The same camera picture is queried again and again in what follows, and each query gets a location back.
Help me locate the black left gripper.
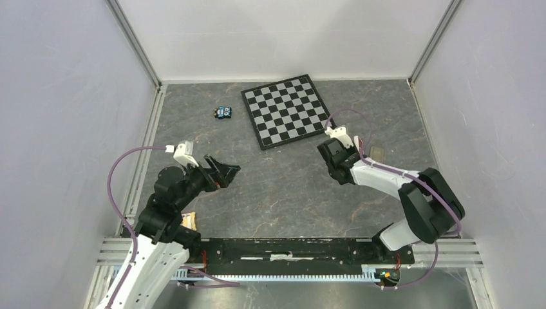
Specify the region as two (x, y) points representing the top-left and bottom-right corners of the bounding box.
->
(175, 153), (240, 210)

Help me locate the white remote control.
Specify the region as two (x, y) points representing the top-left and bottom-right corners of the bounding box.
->
(353, 135), (366, 158)

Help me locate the beige remote control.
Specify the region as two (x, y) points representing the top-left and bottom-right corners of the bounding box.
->
(370, 146), (385, 163)

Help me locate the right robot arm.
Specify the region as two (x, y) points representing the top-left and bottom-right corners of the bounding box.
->
(317, 138), (466, 263)

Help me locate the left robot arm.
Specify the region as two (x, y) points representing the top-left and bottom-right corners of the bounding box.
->
(98, 154), (241, 308)

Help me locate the pink orange card box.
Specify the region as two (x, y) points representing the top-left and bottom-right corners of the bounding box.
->
(180, 212), (197, 231)

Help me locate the small blue owl toy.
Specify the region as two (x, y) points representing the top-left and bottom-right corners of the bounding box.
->
(214, 106), (232, 119)

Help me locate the black white checkerboard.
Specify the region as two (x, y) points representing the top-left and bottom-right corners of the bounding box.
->
(241, 74), (330, 151)

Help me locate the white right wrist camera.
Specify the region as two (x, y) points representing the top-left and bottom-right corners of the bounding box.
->
(325, 126), (355, 149)

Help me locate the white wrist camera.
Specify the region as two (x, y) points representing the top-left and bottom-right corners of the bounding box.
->
(325, 126), (355, 149)
(165, 140), (199, 167)

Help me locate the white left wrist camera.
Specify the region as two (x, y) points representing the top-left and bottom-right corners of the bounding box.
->
(165, 140), (199, 167)

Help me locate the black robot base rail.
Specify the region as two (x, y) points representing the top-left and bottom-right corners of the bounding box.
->
(188, 238), (415, 276)

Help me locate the white cable duct strip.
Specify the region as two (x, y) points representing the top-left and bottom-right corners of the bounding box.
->
(170, 265), (402, 283)

